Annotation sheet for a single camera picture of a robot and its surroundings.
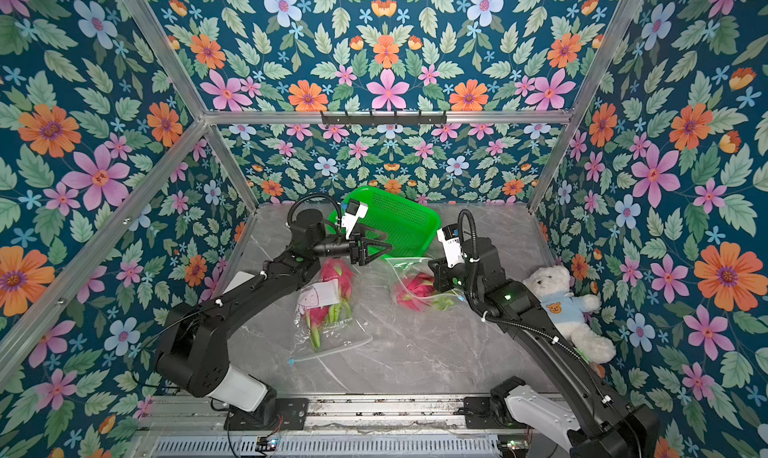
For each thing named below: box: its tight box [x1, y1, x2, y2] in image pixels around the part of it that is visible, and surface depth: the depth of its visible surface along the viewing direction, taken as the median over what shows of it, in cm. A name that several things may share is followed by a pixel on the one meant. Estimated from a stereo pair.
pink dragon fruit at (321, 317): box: [302, 258, 355, 349], surface depth 88 cm
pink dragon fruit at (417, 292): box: [397, 272, 454, 311], surface depth 80 cm
